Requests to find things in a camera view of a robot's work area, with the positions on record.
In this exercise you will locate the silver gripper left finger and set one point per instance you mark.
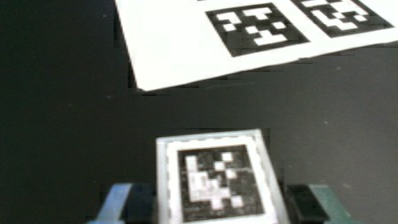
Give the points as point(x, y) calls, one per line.
point(128, 205)

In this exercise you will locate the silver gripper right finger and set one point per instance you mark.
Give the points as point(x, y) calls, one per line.
point(312, 205)

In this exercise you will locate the white tagged cube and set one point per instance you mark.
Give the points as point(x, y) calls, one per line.
point(216, 187)

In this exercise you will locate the white paper tag sheet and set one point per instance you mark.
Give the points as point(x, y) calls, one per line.
point(200, 38)

